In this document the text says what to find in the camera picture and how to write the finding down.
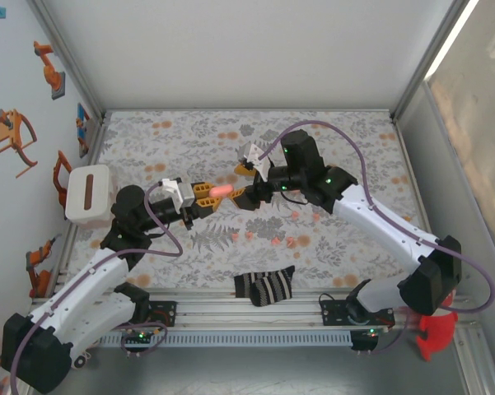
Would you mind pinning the red toy figure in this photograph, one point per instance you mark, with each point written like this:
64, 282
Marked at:
436, 337

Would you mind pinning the grey floral table mat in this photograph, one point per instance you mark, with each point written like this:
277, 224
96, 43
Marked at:
189, 136

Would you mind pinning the pink earbud charging case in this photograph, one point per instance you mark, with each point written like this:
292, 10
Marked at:
221, 190

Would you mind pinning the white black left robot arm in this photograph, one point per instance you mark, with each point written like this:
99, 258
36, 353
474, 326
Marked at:
90, 280

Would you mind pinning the black white striped sock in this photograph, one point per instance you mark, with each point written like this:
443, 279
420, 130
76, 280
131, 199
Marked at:
272, 284

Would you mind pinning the orange grey gripper sticker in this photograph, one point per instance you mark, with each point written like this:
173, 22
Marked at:
12, 131

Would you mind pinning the aluminium frame post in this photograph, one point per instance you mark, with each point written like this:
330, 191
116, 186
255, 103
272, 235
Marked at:
416, 82
68, 61

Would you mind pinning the aluminium mounting rail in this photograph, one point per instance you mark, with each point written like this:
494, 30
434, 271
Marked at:
247, 314

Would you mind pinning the blue orange machine sticker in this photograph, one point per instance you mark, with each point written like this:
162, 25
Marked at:
82, 123

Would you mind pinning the white tissue box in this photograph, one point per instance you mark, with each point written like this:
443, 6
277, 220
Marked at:
80, 193

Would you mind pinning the aluminium table edge bar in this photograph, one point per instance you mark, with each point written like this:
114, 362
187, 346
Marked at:
247, 110

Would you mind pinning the small circuit board green light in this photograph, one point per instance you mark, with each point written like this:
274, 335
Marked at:
364, 339
140, 337

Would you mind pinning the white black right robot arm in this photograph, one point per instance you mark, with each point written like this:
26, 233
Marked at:
387, 222

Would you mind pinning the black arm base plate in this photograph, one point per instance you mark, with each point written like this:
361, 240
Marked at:
166, 312
333, 314

